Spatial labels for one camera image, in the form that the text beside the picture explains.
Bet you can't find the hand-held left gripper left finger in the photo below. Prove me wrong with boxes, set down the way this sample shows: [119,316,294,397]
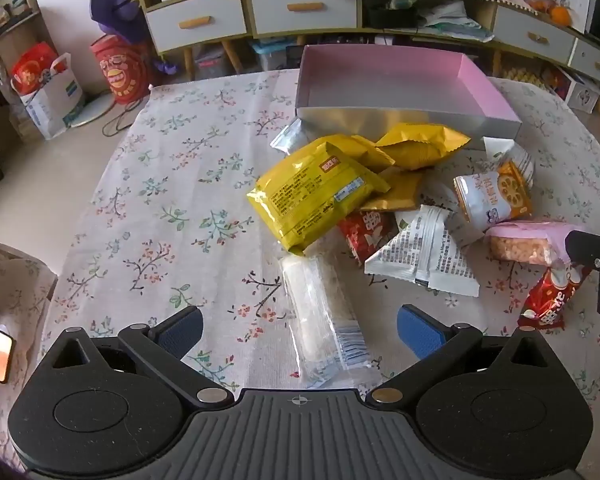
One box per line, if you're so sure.
[40,306,236,409]

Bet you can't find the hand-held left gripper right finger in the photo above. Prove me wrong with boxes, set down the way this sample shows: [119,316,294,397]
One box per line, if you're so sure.
[364,303,557,409]

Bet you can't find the red snack packet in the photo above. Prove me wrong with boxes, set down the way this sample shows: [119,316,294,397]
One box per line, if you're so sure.
[517,261,594,332]
[337,210,401,264]

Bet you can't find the pink rice bar packet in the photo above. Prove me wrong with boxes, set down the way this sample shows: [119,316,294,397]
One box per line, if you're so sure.
[485,219,577,267]

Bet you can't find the white grey-text snack packet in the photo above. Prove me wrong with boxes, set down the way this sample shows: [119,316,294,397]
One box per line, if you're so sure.
[364,205,481,297]

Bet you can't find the clear rice cake packet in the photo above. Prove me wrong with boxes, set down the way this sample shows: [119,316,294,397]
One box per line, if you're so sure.
[278,252,382,391]

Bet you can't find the white orange snack packet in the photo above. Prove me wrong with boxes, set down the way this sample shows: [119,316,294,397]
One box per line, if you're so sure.
[452,159,534,224]

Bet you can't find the white brown-logo snack packet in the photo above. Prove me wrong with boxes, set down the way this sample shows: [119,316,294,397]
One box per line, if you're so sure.
[420,180,487,249]

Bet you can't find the white crimped snack packet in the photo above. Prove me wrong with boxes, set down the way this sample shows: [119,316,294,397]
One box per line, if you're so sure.
[482,136,537,186]

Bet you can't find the dark golden snack packet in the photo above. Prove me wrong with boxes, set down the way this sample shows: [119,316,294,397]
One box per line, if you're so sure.
[359,169,425,212]

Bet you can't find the bright yellow biscuit packet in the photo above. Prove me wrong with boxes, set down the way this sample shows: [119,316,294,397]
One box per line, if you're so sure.
[245,135,393,256]

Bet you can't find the golden yellow snack packet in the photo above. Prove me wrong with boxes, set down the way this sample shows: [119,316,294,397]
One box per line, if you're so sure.
[349,135,397,171]
[375,122,473,171]

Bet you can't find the silver foil snack packet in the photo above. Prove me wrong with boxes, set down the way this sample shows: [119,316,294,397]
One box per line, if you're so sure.
[270,119,307,153]

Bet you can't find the pink cardboard box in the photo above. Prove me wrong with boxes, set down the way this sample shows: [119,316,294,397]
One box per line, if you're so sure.
[295,44,523,140]

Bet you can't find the floral tablecloth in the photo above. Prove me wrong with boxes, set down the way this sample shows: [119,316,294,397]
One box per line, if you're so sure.
[0,67,600,480]

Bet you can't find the white cartoon box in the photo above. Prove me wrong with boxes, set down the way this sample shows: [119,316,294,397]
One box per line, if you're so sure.
[561,66,600,114]

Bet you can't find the beige paper bag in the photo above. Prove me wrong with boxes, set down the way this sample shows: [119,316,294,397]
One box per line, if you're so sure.
[0,240,59,376]

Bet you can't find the yellow egg tray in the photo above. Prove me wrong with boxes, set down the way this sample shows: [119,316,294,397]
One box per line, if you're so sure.
[500,61,550,91]

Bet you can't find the white round base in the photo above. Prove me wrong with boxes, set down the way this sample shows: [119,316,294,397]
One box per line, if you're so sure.
[64,92,119,129]

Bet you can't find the pile of plastic bags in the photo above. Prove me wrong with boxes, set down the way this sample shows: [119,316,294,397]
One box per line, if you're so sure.
[422,0,496,44]

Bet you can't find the red cartoon bag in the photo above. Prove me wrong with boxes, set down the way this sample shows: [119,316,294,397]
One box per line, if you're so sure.
[90,34,154,106]

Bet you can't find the white shopping bag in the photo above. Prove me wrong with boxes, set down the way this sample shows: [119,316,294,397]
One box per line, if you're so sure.
[11,42,86,141]

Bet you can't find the clear storage bin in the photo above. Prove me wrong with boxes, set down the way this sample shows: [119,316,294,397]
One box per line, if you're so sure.
[252,40,301,74]
[195,44,231,81]

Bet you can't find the wooden cabinet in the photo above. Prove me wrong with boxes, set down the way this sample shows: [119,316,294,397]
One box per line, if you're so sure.
[129,0,600,92]

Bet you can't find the purple plush toy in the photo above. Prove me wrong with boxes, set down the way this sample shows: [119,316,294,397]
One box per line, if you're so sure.
[90,0,177,77]

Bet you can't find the wooden bookshelf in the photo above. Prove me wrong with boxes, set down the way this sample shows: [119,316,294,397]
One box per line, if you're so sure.
[0,0,43,181]

